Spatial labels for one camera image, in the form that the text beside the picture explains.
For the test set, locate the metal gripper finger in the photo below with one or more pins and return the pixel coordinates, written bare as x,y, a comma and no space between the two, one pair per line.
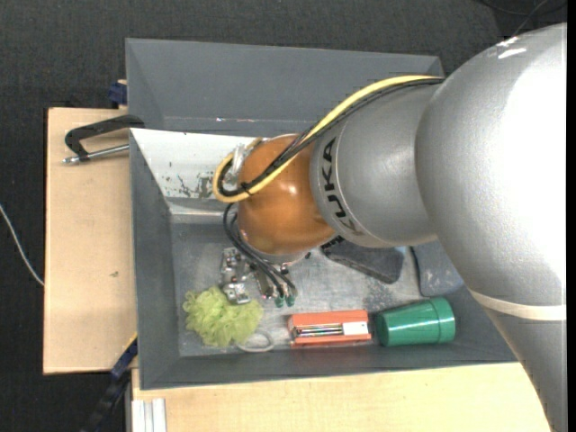
237,293
233,261

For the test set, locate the yellow-green mesh bath sponge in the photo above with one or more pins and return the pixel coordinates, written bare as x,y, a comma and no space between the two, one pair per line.
220,315

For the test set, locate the orange stapler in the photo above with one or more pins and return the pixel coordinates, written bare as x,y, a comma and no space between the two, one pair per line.
328,327

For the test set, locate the dark grey flat sponge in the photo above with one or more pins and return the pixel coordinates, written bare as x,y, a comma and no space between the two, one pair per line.
369,259

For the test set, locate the pale brown cardboard board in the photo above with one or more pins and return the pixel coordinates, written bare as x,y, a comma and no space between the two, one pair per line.
87,241

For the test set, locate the green plastic cup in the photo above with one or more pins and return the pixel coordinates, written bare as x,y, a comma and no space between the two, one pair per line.
416,322

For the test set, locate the pale blue flat sponge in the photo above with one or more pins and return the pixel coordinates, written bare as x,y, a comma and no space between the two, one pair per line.
434,270

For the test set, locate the grey metal bin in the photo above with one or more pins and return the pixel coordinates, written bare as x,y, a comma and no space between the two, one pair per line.
180,83

